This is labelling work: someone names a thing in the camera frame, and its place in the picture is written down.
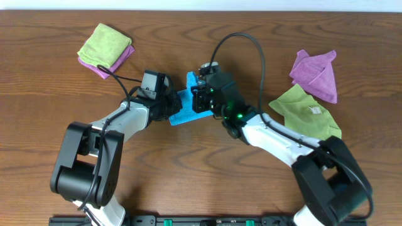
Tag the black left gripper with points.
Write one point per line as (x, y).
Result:
(173, 104)

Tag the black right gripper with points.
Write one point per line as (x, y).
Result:
(198, 99)

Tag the blue microfiber cloth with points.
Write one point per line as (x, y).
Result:
(187, 114)

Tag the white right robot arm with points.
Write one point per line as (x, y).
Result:
(332, 184)

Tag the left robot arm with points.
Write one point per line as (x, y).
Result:
(87, 167)

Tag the folded green cloth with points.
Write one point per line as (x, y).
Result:
(104, 46)

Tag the crumpled green cloth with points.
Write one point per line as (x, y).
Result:
(303, 114)

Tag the crumpled purple cloth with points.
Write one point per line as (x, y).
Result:
(315, 75)

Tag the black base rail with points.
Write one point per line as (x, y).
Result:
(150, 220)

